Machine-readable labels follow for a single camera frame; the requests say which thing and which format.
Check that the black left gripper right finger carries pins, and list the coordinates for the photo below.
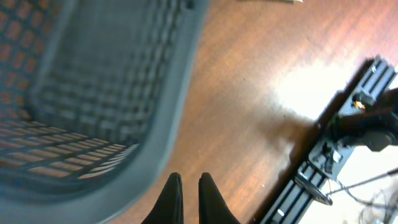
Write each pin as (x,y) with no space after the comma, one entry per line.
(212,207)

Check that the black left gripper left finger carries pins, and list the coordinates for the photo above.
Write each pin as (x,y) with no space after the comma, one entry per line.
(168,208)

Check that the grey plastic basket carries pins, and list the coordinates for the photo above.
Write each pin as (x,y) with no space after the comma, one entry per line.
(92,93)

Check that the black aluminium rail mount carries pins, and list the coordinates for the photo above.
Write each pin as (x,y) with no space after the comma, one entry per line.
(365,114)

